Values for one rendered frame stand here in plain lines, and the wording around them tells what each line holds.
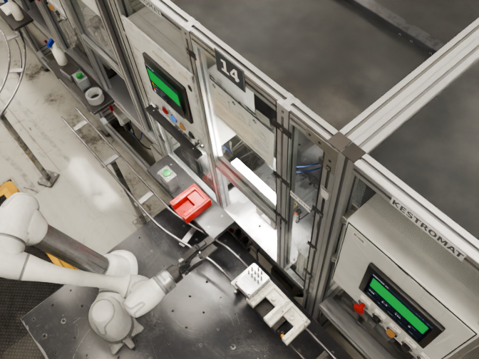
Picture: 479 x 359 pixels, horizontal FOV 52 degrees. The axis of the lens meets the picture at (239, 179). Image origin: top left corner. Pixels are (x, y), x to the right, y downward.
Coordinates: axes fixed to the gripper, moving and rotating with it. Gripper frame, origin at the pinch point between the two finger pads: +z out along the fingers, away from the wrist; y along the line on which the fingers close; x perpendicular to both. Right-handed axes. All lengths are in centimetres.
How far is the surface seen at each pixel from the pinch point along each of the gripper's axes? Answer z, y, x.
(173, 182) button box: 11.0, -13.6, 43.2
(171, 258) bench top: -10, -44, 26
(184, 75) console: 20, 68, 25
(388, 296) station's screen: 18, 50, -68
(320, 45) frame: 46, 89, -11
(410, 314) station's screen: 18, 52, -75
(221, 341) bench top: -18, -44, -23
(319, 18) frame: 54, 89, -3
